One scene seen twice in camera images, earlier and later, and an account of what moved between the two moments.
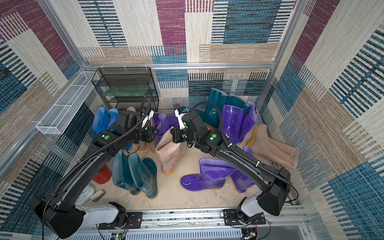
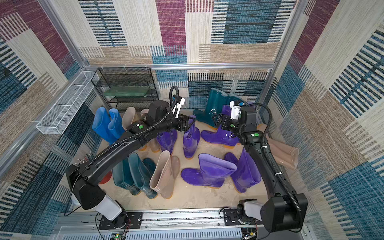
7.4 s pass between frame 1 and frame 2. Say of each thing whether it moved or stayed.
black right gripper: moved
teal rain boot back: stayed
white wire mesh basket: stayed
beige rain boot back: moved
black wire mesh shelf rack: stayed
